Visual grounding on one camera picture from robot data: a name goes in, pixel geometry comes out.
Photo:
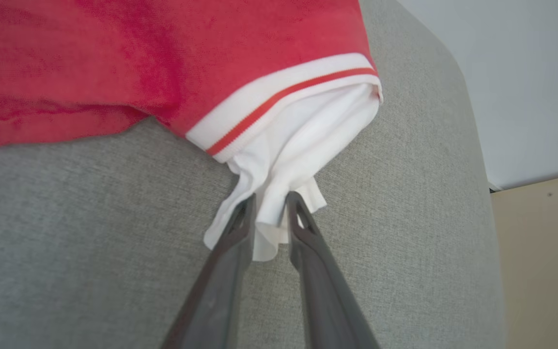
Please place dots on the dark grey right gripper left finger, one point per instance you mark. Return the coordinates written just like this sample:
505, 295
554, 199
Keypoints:
221, 281

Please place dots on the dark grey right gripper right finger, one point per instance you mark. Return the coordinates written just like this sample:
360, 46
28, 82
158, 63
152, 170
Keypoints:
322, 291

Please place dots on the red jersey with letter print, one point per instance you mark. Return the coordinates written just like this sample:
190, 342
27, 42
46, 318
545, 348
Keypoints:
114, 58

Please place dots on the grey fabric sofa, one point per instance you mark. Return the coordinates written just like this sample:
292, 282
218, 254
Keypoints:
429, 218

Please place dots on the tan cardboard box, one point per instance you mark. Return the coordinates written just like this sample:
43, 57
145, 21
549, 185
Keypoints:
545, 266

